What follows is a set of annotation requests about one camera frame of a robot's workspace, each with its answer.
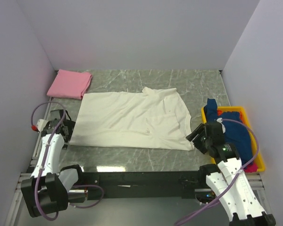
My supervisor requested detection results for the white t shirt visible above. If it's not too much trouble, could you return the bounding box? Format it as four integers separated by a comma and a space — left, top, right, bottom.
70, 87, 194, 151

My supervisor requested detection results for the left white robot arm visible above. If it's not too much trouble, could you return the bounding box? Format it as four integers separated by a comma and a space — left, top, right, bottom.
21, 109, 85, 218

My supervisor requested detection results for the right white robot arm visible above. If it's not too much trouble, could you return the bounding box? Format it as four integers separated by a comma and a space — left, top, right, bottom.
186, 121, 276, 226

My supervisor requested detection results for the orange t shirt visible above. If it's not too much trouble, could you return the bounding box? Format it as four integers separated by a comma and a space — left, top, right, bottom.
217, 109, 244, 123

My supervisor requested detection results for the blue t shirt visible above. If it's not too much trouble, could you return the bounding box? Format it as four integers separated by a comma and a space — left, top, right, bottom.
204, 98, 253, 165

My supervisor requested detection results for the folded pink t shirt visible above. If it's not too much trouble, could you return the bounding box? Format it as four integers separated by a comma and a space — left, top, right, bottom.
47, 69, 92, 100

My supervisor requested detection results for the yellow plastic bin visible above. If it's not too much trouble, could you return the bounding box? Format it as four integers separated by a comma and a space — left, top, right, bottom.
200, 106, 266, 174

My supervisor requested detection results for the magenta t shirt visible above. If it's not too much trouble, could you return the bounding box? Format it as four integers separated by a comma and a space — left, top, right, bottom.
244, 163, 258, 173

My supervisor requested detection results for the black base bar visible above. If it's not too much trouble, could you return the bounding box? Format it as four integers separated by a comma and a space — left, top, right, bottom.
73, 171, 212, 200

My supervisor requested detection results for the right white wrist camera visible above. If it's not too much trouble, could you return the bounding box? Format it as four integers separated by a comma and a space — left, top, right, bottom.
216, 118, 226, 134

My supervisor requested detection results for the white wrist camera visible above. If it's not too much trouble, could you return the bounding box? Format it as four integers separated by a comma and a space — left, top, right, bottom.
216, 118, 226, 134
31, 119, 48, 132

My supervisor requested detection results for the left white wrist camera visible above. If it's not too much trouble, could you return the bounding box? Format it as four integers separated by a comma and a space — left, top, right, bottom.
31, 119, 48, 132

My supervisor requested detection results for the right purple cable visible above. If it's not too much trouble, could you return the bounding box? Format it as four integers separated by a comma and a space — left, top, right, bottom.
174, 118, 259, 226

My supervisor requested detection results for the aluminium frame rail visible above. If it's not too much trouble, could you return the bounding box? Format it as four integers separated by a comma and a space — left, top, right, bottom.
246, 173, 265, 191

